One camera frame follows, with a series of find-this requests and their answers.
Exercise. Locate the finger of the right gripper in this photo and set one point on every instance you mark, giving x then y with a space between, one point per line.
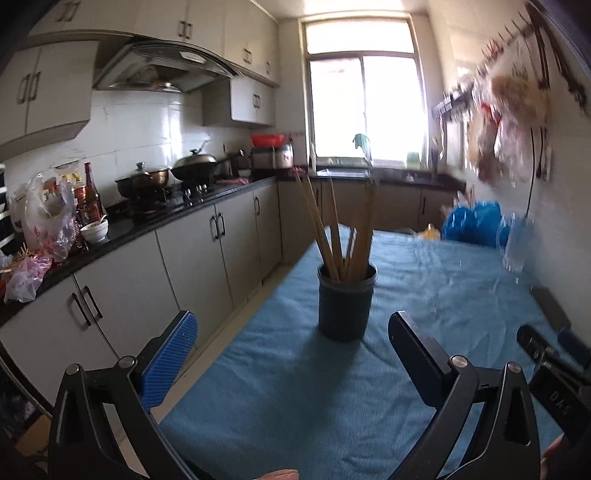
578 350
536 346

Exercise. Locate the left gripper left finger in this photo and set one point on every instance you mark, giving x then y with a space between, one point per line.
160 361

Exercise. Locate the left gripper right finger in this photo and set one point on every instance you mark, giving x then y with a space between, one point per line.
424 359

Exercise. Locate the black chopstick holder cup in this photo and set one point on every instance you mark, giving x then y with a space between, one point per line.
344 308

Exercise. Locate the kitchen window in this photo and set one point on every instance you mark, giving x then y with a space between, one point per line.
366 90

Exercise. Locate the upper kitchen cabinets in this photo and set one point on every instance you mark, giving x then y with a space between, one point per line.
56 54

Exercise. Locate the right hand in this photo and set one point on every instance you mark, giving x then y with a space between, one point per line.
554 457

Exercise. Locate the left hand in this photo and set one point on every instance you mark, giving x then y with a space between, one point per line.
282 474

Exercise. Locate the black phone brown case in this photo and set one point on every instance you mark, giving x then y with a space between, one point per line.
551 308

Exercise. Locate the clear glass mug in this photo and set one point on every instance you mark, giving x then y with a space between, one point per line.
513 240

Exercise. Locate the blue towel table cloth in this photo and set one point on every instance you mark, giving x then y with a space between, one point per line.
281 395

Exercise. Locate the blue plastic bag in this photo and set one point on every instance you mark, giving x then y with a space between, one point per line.
482 225

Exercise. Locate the white ceramic bowl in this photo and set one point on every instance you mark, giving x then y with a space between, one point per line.
95 232

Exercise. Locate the pink plastic bag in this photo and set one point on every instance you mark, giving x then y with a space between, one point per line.
23 281

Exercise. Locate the dark sauce bottle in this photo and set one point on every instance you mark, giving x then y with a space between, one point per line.
93 207

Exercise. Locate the small dark pot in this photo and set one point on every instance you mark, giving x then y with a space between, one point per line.
144 184

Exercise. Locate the white red plastic bag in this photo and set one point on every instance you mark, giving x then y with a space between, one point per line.
49 217

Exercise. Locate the black wok pan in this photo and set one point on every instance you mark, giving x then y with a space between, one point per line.
198 167

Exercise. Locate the hanging plastic bags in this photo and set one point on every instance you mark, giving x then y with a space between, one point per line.
508 112

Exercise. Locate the range hood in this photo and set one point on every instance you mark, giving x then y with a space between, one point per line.
160 66

